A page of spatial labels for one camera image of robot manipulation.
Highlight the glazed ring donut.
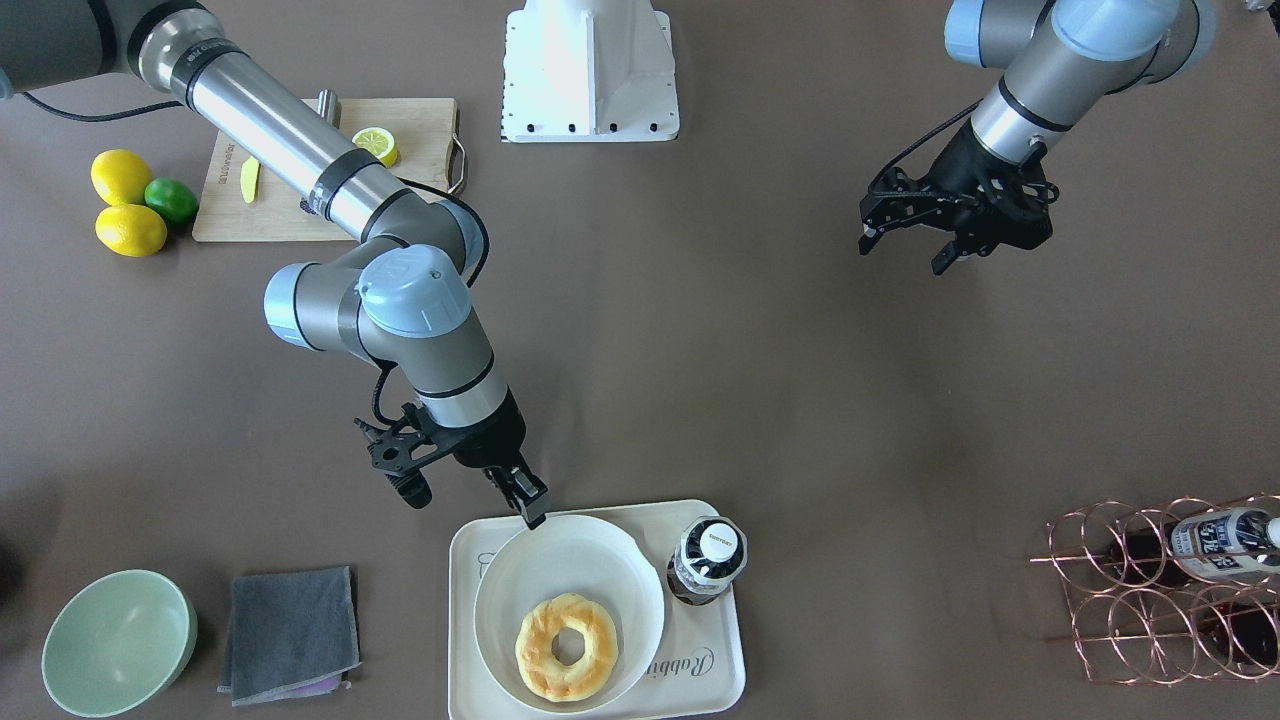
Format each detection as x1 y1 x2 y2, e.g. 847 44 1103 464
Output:
515 593 620 703

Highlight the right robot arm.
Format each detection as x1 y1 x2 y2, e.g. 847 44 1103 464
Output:
1 1 550 528

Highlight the yellow plastic knife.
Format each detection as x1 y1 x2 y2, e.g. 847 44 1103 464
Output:
239 155 261 204

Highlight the dark tea bottle on tray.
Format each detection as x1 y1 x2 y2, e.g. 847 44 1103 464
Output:
666 516 748 607

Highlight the half lemon slice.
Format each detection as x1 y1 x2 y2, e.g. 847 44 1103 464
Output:
351 126 401 168

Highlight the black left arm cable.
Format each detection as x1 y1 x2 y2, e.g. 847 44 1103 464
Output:
868 100 983 196

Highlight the copper wire bottle rack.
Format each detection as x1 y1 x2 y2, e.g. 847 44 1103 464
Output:
1037 496 1277 685

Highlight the lower yellow lemon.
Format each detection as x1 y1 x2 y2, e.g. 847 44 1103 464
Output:
95 204 168 258

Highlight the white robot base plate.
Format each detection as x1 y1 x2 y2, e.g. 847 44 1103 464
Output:
500 1 681 143

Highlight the green ceramic bowl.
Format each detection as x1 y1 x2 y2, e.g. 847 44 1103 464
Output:
41 569 197 717

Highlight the dark bottle in rack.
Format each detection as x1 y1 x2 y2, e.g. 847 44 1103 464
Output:
1105 507 1279 589

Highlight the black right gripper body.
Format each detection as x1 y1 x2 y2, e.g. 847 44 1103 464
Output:
431 389 529 471

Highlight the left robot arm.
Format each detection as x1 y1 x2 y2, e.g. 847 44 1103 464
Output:
859 1 1216 274

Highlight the steel muddler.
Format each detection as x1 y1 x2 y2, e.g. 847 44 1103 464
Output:
300 88 340 215

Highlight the green lime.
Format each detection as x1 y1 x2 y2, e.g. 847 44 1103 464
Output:
143 177 198 225

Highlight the upper yellow lemon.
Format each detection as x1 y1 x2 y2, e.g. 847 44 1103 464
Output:
90 149 154 206

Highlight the wooden cutting board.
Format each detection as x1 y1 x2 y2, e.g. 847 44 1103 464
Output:
192 97 468 243

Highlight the grey folded cloth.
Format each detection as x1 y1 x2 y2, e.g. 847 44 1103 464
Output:
218 566 362 707

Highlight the yellow lemon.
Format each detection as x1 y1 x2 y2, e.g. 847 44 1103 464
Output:
90 149 154 206
95 204 168 258

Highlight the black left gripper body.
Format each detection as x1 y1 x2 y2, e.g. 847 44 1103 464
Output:
884 123 1059 256

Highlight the white round plate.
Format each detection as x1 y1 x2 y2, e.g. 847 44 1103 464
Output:
472 514 666 717

